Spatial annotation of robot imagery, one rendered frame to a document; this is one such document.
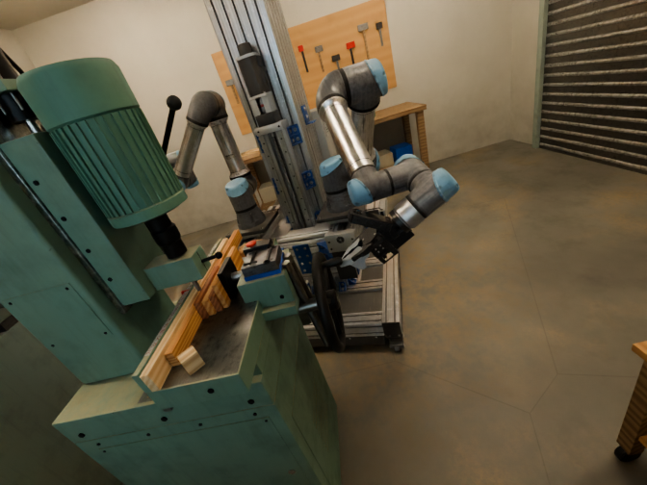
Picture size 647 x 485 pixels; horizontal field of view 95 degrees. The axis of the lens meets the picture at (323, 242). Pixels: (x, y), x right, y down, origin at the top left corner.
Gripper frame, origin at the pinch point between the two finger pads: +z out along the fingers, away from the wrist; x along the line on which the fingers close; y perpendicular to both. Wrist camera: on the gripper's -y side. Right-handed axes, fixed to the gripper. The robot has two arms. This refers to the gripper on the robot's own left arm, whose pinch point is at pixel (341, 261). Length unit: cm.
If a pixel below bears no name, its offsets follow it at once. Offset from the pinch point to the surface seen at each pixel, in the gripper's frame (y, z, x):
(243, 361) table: -11.4, 21.0, -27.0
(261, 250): -18.2, 13.3, 1.5
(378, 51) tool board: 0, -96, 336
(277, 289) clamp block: -10.0, 14.6, -7.3
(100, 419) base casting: -24, 64, -25
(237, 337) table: -13.1, 23.5, -19.7
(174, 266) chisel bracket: -33.4, 27.4, -6.2
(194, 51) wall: -151, 49, 329
